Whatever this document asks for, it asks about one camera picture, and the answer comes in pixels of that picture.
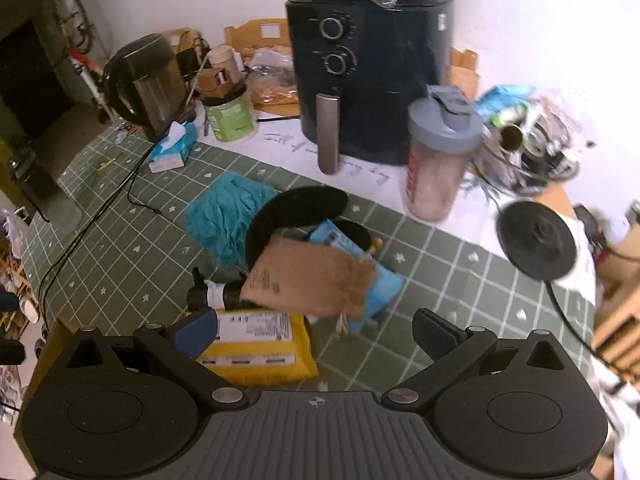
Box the yellow mailer package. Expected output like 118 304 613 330
192 308 320 387

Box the bicycle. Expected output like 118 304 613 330
50 0 109 113

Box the black round zip pouch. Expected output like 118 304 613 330
244 186 374 281

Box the black and white small bottle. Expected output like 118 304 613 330
187 267 252 311

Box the green label canister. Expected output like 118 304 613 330
202 84 258 144

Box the blue tissue pack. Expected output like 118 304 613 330
147 121 199 174

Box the cardboard box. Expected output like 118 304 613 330
223 17 292 57

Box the brown burlap bag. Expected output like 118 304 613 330
240 234 377 319

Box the brown jar with cork lid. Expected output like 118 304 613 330
207 45 247 92

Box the plain wooden chair back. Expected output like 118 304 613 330
449 47 482 102

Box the black electric kettle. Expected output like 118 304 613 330
102 33 194 142

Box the black power cable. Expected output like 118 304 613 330
37 135 163 322

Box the kettle base cable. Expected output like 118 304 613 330
544 279 628 392

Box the blue green snack packet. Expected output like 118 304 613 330
472 84 534 129

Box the black kettle base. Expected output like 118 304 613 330
495 200 579 281

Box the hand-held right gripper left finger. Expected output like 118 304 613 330
62 306 249 407

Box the dark translucent water bottle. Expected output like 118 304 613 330
9 151 82 232

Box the teal bath loofah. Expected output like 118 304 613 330
186 170 281 272

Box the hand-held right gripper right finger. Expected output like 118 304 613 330
381 308 576 407

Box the clear plastic bread bag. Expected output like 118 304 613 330
246 47 301 109

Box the grey lid shaker bottle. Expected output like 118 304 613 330
402 85 485 223

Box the dark blue air fryer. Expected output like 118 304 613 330
285 0 456 176

